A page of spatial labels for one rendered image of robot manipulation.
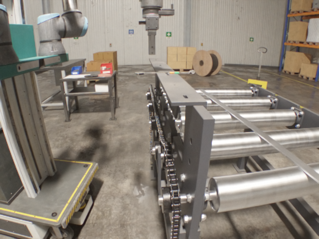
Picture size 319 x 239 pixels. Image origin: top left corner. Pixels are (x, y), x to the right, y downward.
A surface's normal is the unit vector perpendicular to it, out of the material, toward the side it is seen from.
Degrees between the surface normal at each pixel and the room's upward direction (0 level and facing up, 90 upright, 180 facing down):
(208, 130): 90
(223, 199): 59
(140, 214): 0
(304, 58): 90
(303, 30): 90
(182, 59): 90
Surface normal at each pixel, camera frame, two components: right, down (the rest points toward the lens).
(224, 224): 0.00, -0.92
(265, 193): 0.08, -0.05
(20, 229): -0.07, 0.38
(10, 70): 1.00, 0.03
